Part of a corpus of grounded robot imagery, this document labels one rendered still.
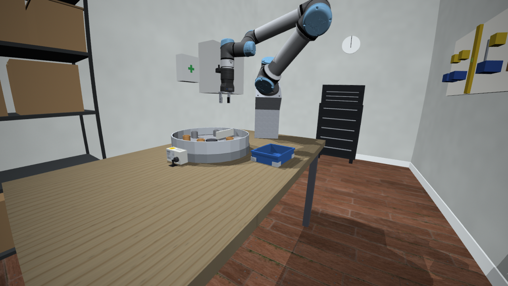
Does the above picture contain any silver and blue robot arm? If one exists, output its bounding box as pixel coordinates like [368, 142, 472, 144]
[220, 0, 332, 96]

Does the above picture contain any blue crate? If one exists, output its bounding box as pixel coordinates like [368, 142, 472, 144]
[250, 143, 295, 167]

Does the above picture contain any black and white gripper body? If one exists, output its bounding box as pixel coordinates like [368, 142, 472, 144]
[216, 59, 234, 92]

